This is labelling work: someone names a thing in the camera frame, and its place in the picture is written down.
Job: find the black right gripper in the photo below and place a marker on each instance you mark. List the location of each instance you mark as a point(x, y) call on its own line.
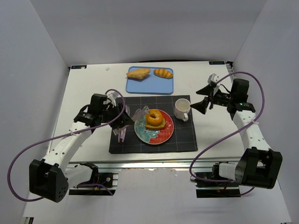
point(210, 98)

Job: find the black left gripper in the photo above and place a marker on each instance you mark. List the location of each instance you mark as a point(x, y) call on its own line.
point(119, 117)

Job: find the orange ring donut bread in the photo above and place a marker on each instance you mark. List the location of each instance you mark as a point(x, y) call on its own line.
point(154, 117)

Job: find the brown bread slice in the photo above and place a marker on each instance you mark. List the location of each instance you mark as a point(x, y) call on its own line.
point(155, 127)

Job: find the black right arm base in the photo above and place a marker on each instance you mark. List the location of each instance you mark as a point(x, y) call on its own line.
point(206, 189)

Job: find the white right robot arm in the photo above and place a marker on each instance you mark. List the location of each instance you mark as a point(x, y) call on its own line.
point(259, 165)

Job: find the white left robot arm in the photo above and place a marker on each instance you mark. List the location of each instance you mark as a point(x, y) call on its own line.
point(49, 177)

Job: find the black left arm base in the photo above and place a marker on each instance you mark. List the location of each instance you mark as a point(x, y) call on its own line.
point(104, 185)

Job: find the flat golden bread piece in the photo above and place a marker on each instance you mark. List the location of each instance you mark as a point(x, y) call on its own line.
point(138, 73)

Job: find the white ceramic mug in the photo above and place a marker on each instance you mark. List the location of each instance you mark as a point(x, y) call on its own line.
point(181, 109)

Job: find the red and teal plate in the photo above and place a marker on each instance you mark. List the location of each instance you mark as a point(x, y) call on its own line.
point(154, 137)

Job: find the light blue plastic tray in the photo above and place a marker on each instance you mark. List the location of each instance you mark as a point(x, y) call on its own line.
point(151, 84)

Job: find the dark grey checked placemat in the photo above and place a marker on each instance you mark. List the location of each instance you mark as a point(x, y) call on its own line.
point(176, 136)

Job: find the striped croissant roll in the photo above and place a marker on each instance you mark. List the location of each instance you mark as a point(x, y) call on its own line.
point(163, 73)

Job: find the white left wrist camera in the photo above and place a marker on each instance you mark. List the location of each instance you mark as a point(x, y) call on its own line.
point(112, 97)

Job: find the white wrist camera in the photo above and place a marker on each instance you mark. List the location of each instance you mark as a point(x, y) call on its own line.
point(112, 97)
point(213, 78)

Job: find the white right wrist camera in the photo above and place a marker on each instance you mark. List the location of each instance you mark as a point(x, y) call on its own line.
point(213, 78)

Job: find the pink handled knife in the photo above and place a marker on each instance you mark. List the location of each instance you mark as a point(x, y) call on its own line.
point(124, 138)

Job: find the aluminium table frame rail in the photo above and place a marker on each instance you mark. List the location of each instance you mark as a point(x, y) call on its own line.
point(204, 165)

